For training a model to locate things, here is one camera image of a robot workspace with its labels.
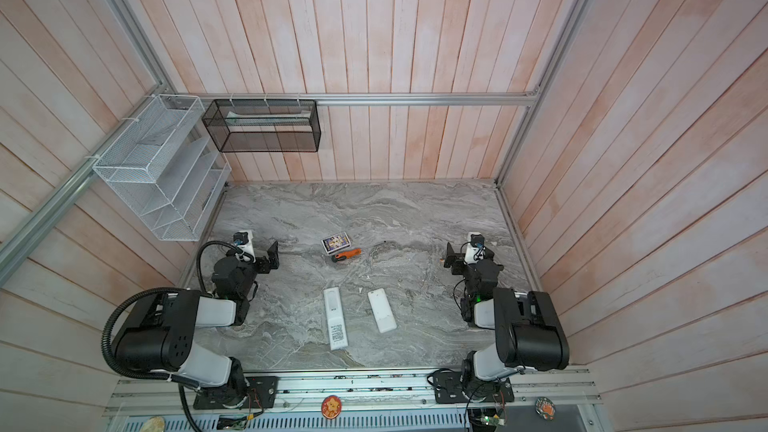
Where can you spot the round patterned badge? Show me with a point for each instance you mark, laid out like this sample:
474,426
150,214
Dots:
545,408

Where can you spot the white wire mesh shelf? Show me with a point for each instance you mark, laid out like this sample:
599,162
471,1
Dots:
166,171

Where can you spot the black mesh basket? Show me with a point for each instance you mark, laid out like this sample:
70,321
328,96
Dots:
263,125

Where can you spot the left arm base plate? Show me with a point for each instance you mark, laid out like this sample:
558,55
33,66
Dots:
256,392

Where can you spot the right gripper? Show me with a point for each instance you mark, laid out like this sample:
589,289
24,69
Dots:
459,260

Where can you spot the orange black screwdriver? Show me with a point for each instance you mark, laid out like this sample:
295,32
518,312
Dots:
347,254

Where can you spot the red round sticker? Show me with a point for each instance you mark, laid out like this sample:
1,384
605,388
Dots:
331,407

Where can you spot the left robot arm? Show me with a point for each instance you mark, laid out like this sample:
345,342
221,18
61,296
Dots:
151,335

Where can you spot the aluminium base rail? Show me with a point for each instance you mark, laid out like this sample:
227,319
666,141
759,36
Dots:
365,389

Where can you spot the white remote control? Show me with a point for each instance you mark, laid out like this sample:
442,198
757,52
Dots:
382,311

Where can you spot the white remote with label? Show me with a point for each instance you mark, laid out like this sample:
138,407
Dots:
335,319

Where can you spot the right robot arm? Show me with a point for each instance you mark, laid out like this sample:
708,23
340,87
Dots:
527,330

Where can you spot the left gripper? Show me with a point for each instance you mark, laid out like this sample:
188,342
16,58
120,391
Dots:
265,267

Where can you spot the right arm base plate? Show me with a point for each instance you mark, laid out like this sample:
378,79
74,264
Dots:
454,387

